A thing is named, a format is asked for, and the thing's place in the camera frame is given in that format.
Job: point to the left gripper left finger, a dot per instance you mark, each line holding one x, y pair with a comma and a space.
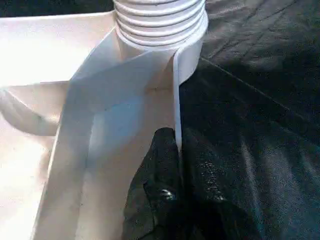
155, 180

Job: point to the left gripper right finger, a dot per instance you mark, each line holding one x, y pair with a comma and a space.
205, 190

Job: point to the white plastic table top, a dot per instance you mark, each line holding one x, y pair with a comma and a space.
37, 50

